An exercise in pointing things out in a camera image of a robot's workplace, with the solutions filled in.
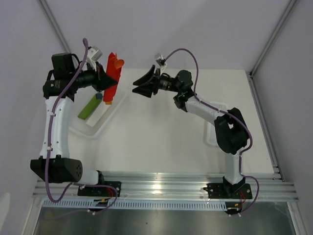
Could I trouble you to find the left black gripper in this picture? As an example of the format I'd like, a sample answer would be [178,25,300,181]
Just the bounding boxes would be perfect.
[70,61,118,93]

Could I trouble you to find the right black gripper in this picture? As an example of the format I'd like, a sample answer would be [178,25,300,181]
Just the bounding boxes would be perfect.
[132,65,181,98]

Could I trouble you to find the red paper napkin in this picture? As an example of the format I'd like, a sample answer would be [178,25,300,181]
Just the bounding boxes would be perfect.
[103,52,125,105]

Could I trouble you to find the orange plastic spoon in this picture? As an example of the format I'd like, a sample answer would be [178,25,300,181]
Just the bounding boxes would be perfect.
[113,58,125,69]

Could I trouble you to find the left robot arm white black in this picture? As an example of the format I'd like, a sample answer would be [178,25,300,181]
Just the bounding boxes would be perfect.
[30,47,117,196]

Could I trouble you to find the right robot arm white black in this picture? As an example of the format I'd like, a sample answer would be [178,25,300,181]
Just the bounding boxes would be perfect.
[132,66,250,198]

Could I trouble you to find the green rolled napkin bundle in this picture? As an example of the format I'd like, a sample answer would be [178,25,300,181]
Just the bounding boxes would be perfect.
[78,93,103,120]

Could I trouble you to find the large white plastic basket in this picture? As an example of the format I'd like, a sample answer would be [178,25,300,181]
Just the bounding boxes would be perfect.
[69,90,128,140]

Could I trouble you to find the small white perforated tray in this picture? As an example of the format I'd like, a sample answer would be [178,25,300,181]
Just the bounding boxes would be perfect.
[204,101,228,147]

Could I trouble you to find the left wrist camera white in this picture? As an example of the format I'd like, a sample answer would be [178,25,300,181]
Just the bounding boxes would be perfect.
[86,46,103,71]

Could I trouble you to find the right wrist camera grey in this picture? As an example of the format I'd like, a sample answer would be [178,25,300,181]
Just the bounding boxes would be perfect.
[154,53,167,73]

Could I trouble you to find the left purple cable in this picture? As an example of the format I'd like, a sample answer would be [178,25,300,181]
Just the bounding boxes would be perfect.
[45,38,118,218]

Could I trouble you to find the purple cable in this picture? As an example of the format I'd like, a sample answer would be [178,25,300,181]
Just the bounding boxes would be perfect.
[163,48,260,217]
[45,38,118,218]

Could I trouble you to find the left aluminium frame post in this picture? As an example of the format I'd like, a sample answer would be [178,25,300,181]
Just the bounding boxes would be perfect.
[37,0,71,53]

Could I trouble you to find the aluminium frame post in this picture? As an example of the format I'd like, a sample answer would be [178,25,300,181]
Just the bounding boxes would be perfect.
[249,0,299,76]
[37,0,71,53]

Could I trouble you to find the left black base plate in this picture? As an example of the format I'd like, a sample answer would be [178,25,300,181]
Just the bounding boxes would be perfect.
[77,181,122,197]

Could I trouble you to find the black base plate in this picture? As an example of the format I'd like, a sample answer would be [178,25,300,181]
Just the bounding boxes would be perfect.
[77,181,122,197]
[203,183,253,199]

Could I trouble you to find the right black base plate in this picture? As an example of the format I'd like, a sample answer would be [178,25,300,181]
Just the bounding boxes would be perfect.
[203,183,253,199]

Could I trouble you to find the white slotted cable duct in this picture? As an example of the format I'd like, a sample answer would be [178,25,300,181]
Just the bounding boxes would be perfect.
[42,199,227,211]

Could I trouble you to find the aluminium mounting rail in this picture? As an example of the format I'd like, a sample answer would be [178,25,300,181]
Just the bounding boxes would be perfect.
[33,172,299,202]

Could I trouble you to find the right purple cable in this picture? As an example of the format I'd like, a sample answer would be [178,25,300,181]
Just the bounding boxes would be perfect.
[163,48,260,217]

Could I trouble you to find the right aluminium frame post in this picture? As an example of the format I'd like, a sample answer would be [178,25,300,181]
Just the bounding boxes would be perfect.
[249,0,299,76]

